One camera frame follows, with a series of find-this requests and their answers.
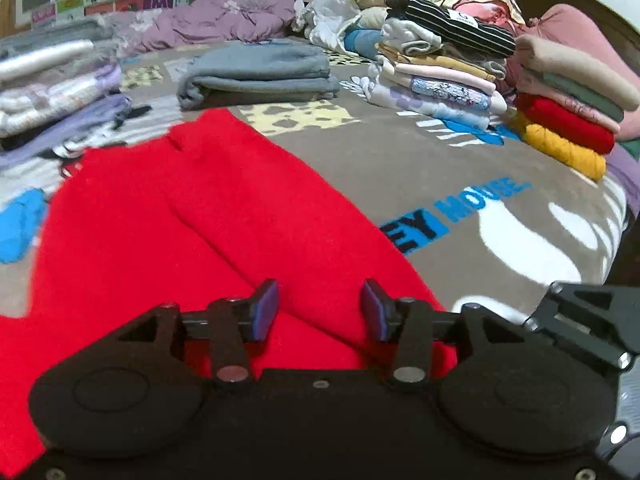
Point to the purple floral duvet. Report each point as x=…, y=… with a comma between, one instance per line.
x=215, y=15

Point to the grey folded garment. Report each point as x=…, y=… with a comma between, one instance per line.
x=260, y=65

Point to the red knit folded sweater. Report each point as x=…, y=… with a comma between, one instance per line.
x=565, y=122

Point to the red sweater with green patch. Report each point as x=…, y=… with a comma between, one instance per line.
x=150, y=235

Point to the stack of pastel folded clothes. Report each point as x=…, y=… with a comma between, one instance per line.
x=440, y=85

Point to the mauve folded garment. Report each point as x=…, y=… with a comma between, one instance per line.
x=627, y=175

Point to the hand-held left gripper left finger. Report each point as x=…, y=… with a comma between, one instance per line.
x=267, y=307

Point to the green folded garment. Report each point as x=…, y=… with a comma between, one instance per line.
x=585, y=92

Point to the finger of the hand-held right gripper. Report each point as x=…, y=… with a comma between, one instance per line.
x=590, y=320

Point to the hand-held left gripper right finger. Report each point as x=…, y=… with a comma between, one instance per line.
x=372, y=310

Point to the blue and white cloth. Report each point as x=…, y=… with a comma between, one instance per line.
x=362, y=42

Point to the pink floral quilt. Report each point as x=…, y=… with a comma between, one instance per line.
x=490, y=10

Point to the pale pink folded garment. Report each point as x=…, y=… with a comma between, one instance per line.
x=595, y=117

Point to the black striped folded garment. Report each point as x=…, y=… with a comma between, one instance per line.
x=450, y=25

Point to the stack of grey lilac clothes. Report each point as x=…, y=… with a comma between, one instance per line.
x=50, y=90

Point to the beige folded sweater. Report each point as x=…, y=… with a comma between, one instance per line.
x=565, y=60

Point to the printed cartoon blanket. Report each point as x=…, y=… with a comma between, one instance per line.
x=450, y=170

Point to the white quilt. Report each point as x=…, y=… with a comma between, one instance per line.
x=335, y=5

